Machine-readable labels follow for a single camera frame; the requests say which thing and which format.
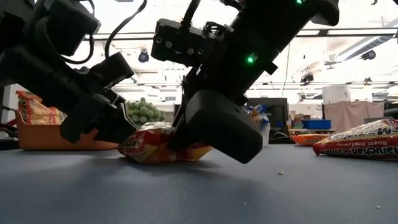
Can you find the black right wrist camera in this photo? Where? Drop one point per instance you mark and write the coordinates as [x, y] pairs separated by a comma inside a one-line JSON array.
[[180, 40]]

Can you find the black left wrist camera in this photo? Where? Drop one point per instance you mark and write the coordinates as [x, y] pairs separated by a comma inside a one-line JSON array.
[[68, 25]]

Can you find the black background monitor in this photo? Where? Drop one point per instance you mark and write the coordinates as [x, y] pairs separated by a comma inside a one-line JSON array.
[[278, 109]]

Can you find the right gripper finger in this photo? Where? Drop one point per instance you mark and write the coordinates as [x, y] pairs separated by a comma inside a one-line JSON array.
[[179, 130]]

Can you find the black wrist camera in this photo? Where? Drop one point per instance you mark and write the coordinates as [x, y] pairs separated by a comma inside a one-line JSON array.
[[68, 25], [180, 40]]

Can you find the black ceiling spotlight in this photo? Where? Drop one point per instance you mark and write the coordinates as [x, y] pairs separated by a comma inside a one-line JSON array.
[[369, 54], [143, 56], [307, 77]]

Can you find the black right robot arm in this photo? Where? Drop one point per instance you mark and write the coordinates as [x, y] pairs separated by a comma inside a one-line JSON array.
[[295, 18]]

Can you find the blue storage bin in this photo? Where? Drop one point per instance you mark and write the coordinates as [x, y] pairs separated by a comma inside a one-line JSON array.
[[317, 124]]

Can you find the white square column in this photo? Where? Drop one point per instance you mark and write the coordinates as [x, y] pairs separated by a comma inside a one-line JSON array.
[[335, 93]]

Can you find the orange plastic bin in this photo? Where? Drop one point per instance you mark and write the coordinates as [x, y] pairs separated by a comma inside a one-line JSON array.
[[37, 137]]

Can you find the red beef ramen pack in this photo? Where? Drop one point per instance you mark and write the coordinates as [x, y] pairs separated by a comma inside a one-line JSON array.
[[357, 146], [149, 146]]

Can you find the green potted plant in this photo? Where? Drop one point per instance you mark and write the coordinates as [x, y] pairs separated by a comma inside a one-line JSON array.
[[146, 113]]

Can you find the stacked coloured bowls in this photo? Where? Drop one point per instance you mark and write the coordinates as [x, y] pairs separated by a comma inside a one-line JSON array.
[[297, 124]]

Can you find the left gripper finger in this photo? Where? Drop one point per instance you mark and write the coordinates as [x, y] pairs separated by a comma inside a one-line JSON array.
[[115, 124]]

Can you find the wooden shelf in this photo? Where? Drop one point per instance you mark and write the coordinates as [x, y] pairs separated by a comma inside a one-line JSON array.
[[311, 130]]

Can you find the beige cloth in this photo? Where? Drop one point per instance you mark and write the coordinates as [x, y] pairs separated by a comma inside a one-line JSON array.
[[354, 112]]

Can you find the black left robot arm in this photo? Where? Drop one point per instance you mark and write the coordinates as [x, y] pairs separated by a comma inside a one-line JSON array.
[[9, 28]]

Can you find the orange chicken ramen pack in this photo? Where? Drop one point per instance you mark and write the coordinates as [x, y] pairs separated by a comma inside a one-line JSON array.
[[34, 110], [311, 139]]

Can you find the slanted silver ceiling duct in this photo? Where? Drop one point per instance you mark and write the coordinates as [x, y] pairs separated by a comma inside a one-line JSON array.
[[357, 49]]

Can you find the blue soy sauce ramen pack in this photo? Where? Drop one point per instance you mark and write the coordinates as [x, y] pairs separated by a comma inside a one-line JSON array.
[[256, 116]]

